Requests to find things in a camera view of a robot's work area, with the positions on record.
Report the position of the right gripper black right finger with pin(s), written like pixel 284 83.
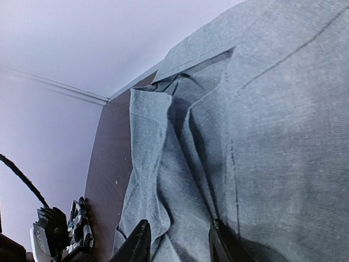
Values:
pixel 219 237

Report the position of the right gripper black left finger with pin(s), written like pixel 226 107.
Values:
pixel 137 247

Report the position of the grey long sleeve shirt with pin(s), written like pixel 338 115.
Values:
pixel 246 121

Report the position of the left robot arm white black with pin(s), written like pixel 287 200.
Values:
pixel 12 251

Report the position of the black white plaid folded shirt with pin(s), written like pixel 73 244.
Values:
pixel 79 229

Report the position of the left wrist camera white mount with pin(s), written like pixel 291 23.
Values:
pixel 51 231

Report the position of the left aluminium frame post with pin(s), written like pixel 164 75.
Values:
pixel 57 87

